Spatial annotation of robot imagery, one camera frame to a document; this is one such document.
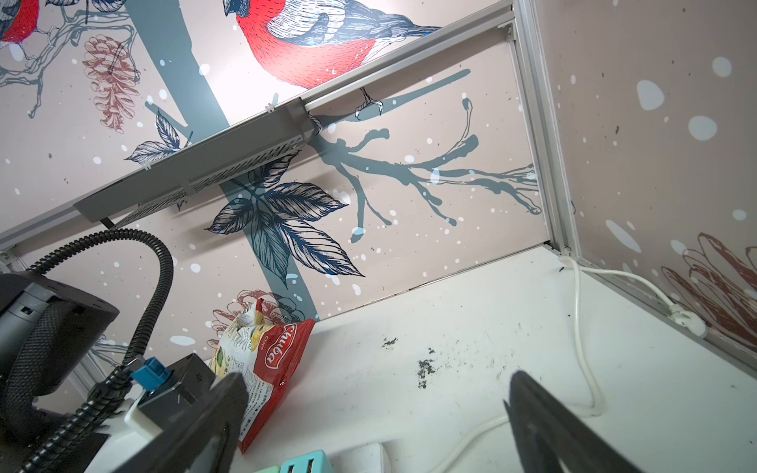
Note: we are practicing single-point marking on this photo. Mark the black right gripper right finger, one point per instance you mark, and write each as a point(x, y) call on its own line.
point(550, 438)

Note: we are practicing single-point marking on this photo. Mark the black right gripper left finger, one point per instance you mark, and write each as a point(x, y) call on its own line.
point(203, 439)

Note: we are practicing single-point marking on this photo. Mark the teal plug adapter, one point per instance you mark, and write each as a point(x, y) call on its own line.
point(315, 462)

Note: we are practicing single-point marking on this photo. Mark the white multicolour power strip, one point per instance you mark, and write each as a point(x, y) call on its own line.
point(371, 458)

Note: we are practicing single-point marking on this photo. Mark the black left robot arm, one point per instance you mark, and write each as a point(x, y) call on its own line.
point(47, 328)

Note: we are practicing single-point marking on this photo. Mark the red white chips bag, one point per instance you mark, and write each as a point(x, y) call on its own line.
point(266, 354)

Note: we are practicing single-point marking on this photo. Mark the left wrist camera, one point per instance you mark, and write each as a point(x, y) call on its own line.
point(167, 393)

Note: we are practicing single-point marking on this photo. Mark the black hanging wire basket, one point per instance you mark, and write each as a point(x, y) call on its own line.
point(216, 160)

